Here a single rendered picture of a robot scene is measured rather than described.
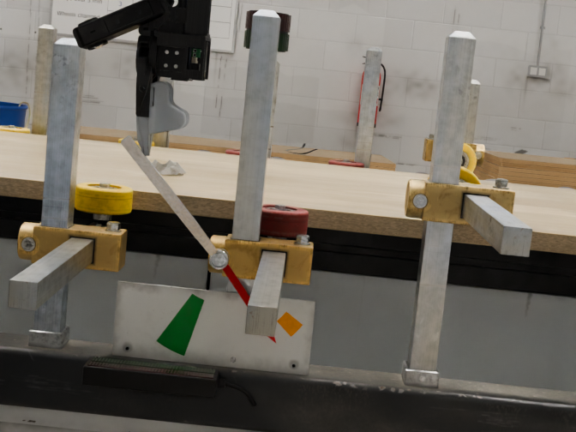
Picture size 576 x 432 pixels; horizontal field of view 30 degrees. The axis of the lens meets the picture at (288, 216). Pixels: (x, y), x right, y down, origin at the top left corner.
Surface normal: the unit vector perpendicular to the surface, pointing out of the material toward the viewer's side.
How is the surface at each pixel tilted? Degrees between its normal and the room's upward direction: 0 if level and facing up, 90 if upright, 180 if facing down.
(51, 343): 90
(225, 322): 90
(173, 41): 90
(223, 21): 90
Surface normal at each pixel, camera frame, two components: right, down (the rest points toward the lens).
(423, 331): -0.03, 0.13
